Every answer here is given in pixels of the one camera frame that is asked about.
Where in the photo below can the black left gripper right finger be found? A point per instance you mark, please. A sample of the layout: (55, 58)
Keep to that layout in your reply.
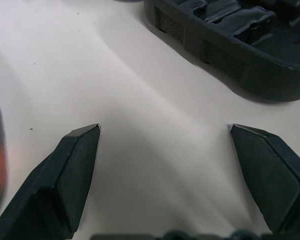
(272, 180)

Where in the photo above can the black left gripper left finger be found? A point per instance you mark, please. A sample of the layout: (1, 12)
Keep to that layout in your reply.
(52, 187)

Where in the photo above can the dark green plastic tool case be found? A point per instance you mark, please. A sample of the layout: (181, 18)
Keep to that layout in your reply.
(265, 75)

